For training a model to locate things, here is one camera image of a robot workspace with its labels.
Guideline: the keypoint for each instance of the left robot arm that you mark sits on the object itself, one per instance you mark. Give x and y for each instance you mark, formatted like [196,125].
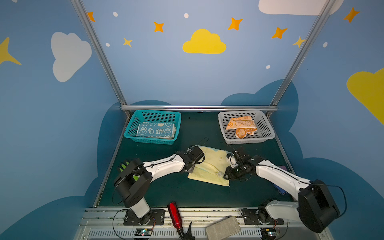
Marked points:
[132,193]

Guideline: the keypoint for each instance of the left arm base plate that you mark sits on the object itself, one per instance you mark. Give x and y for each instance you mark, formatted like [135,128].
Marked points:
[153,217]

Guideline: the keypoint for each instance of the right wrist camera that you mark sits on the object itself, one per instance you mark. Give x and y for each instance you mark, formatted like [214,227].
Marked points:
[232,160]

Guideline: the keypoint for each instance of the green circuit board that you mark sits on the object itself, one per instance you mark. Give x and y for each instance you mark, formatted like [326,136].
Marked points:
[143,232]
[268,233]

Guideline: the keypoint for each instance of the blue bunny pattern towel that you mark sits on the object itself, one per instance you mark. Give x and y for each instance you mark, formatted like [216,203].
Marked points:
[156,130]

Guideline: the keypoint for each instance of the orange patterned towel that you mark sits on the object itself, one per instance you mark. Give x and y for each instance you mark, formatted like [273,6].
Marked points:
[243,126]

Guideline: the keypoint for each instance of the grey sponge block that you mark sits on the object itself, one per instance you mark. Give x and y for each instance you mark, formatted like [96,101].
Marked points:
[223,229]

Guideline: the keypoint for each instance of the left aluminium frame post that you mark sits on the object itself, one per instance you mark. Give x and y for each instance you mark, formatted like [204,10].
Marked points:
[87,24]

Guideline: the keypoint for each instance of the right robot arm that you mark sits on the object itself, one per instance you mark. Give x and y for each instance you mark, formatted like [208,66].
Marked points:
[313,204]

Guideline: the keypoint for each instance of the teal plastic basket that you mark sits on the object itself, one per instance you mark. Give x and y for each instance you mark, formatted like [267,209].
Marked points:
[150,116]

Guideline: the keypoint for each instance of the horizontal aluminium frame bar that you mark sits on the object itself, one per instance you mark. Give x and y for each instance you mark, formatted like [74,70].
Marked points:
[198,108]

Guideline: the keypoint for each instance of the white plastic basket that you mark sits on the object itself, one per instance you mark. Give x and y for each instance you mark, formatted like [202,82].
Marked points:
[265,131]

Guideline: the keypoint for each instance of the black clamp tool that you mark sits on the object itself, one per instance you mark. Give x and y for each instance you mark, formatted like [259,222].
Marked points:
[186,235]

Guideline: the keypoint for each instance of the left green circuit board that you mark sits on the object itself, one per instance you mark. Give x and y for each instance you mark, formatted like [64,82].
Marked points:
[143,232]

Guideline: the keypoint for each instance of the aluminium frame post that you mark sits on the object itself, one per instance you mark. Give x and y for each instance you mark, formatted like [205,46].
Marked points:
[304,50]
[87,24]

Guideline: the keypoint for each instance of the right green circuit board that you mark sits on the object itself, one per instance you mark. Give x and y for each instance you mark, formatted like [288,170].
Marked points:
[268,233]

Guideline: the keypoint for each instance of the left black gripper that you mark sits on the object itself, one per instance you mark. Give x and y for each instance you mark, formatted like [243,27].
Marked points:
[199,154]

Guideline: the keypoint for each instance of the green rubber glove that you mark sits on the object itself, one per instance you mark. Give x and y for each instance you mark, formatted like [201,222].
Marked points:
[123,166]

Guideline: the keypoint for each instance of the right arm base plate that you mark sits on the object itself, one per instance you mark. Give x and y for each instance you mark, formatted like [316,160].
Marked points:
[255,216]

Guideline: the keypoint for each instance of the red metal bottle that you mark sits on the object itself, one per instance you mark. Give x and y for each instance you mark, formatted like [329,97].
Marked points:
[175,216]

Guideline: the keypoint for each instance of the right aluminium frame post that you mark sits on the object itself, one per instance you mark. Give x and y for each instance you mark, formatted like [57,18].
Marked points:
[304,50]

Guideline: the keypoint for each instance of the yellow-green towel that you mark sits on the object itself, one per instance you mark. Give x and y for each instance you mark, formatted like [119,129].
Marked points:
[213,168]

